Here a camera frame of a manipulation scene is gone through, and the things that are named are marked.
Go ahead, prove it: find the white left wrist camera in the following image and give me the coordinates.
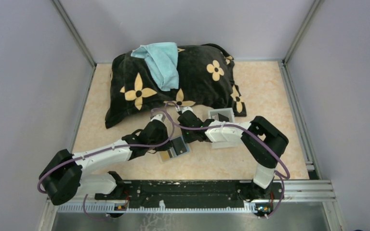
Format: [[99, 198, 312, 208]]
[[150, 114, 166, 123]]

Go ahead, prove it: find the light blue towel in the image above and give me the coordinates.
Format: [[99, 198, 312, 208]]
[[131, 42, 179, 91]]

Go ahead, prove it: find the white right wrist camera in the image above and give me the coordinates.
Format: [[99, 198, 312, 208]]
[[180, 106, 194, 114]]

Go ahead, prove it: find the purple cable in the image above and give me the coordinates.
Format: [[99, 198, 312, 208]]
[[164, 101, 291, 218], [37, 107, 176, 221]]

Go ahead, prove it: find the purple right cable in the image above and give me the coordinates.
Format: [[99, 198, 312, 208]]
[[164, 101, 291, 218]]

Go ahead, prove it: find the white plastic tray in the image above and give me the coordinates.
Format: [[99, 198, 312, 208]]
[[208, 108, 241, 149]]

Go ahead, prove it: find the beige card holder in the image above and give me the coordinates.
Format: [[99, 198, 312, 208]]
[[159, 136, 191, 163]]

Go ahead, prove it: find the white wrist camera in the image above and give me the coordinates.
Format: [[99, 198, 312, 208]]
[[180, 106, 194, 114], [150, 114, 166, 123]]

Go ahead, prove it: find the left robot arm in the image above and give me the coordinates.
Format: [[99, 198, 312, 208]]
[[37, 115, 171, 205]]

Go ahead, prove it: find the stack of credit cards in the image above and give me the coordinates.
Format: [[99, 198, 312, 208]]
[[211, 113, 230, 122]]

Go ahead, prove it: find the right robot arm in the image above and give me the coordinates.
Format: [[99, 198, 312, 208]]
[[178, 107, 289, 198]]

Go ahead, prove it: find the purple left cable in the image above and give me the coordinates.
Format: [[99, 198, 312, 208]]
[[37, 107, 176, 221]]

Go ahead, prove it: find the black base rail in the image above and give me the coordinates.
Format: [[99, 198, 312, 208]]
[[94, 180, 282, 209]]

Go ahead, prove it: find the black pillow with yellow flowers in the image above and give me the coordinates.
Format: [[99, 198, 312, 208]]
[[105, 42, 247, 128]]

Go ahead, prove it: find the black credit card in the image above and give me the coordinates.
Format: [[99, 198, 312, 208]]
[[172, 137, 188, 156]]

